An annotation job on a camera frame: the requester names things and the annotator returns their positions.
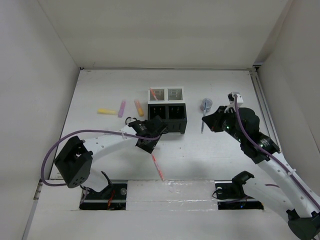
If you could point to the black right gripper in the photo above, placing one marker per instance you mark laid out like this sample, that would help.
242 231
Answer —
213 120

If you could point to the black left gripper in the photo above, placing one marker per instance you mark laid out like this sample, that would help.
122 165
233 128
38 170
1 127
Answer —
150 146

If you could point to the blue highlighter pen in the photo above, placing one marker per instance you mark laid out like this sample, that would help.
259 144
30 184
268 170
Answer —
204 111

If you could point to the red pen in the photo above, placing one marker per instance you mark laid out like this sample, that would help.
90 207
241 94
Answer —
157 167
153 94

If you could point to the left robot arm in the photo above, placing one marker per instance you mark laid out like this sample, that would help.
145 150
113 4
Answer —
74 161

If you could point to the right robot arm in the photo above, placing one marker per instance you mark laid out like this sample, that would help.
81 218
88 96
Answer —
290 198

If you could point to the orange highlighter marker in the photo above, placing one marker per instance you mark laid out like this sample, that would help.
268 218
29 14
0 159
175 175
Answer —
139 108

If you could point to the black slotted organizer box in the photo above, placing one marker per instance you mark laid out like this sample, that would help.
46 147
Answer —
174 115

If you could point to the white slotted organizer box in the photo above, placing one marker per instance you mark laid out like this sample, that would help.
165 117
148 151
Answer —
166 95

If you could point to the purple highlighter marker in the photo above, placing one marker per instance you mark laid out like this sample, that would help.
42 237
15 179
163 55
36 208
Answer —
121 109

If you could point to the yellow highlighter marker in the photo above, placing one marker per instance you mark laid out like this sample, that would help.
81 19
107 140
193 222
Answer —
104 111

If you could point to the black handled scissors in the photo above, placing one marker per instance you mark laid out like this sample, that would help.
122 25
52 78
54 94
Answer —
130 120

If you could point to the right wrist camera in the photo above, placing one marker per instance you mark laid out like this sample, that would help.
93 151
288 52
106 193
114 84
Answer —
235 99

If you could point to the aluminium rail right side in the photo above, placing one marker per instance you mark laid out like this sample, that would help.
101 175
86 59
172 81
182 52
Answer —
266 114

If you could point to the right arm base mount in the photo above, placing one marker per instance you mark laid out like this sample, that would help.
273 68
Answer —
230 194

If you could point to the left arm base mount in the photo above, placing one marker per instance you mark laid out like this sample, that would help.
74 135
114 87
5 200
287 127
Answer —
112 198

